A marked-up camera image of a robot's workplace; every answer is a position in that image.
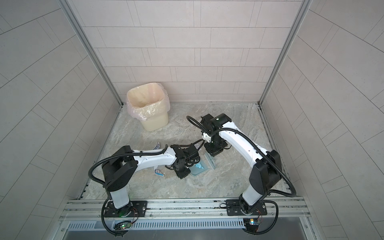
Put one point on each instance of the white checked paper scrap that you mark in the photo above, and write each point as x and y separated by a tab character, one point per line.
157	146

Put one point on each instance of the left circuit board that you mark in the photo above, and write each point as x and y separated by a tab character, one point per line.
122	226

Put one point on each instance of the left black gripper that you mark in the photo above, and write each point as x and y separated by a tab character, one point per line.
183	175

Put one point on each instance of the aluminium mounting rail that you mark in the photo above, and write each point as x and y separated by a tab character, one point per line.
215	208

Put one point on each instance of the right circuit board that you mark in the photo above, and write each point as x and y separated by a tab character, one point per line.
251	225

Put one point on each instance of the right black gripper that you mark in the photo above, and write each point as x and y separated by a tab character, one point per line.
213	152

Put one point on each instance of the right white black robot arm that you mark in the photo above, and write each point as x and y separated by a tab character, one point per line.
266	176

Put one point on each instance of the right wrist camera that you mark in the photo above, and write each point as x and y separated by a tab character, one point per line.
207	137

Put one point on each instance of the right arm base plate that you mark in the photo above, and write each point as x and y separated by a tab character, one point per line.
239	208

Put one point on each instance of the grey-green plastic dustpan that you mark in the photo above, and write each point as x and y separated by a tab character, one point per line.
196	171

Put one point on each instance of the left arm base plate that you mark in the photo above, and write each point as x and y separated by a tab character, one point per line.
133	209

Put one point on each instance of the cyan paper scrap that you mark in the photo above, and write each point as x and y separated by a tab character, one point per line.
198	166

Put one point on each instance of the white blue-red paper scrap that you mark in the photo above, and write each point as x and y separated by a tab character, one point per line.
159	173

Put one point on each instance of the grey-green hand brush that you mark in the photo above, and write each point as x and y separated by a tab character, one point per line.
210	160

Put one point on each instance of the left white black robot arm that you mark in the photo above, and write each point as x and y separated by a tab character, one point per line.
114	173

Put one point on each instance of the beige trash bin with bag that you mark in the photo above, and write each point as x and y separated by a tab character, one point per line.
150	105

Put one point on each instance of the circuit board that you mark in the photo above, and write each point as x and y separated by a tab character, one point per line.
122	226
251	225

